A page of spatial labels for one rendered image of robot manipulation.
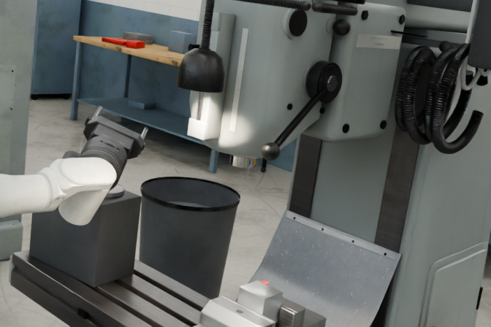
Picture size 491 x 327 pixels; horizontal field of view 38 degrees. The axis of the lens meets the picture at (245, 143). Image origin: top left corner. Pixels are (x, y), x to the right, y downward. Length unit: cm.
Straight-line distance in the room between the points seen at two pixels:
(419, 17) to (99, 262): 83
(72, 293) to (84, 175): 37
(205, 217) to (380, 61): 195
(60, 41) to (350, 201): 721
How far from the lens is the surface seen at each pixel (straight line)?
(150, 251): 332
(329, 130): 129
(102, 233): 154
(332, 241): 163
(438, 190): 155
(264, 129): 118
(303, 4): 102
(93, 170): 128
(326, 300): 160
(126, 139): 145
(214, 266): 334
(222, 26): 116
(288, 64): 117
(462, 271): 176
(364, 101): 134
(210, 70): 107
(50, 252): 166
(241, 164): 127
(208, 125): 117
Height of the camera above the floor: 159
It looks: 12 degrees down
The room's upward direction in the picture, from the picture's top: 8 degrees clockwise
